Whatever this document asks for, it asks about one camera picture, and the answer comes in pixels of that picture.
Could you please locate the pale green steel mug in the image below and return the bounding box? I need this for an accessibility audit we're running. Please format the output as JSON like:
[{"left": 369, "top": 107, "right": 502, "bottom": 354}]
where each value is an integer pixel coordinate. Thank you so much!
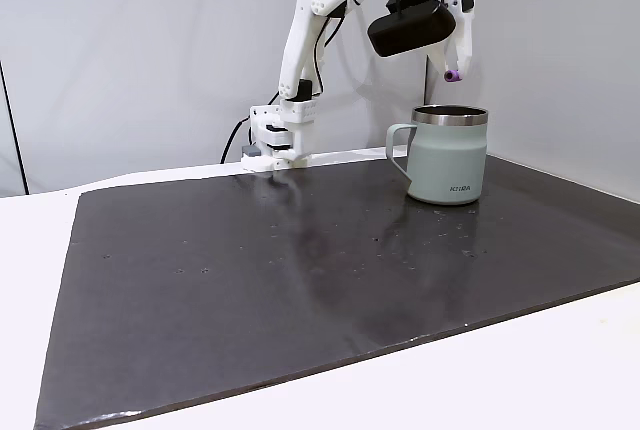
[{"left": 384, "top": 104, "right": 490, "bottom": 207}]

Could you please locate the black table mat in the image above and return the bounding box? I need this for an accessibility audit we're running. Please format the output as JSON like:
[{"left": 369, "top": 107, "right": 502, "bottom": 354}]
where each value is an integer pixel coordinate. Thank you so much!
[{"left": 32, "top": 153, "right": 640, "bottom": 430}]

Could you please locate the black oval camera box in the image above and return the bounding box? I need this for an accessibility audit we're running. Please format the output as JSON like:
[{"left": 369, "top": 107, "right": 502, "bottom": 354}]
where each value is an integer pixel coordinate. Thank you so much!
[{"left": 366, "top": 0, "right": 458, "bottom": 59}]

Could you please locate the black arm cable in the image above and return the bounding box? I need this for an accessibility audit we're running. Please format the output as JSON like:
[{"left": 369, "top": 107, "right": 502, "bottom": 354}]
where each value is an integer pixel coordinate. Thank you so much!
[{"left": 308, "top": 0, "right": 362, "bottom": 99}]

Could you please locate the black base power cable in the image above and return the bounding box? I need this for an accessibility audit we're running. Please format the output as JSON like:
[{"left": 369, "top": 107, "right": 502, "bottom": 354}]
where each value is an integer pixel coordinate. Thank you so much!
[{"left": 220, "top": 117, "right": 252, "bottom": 165}]

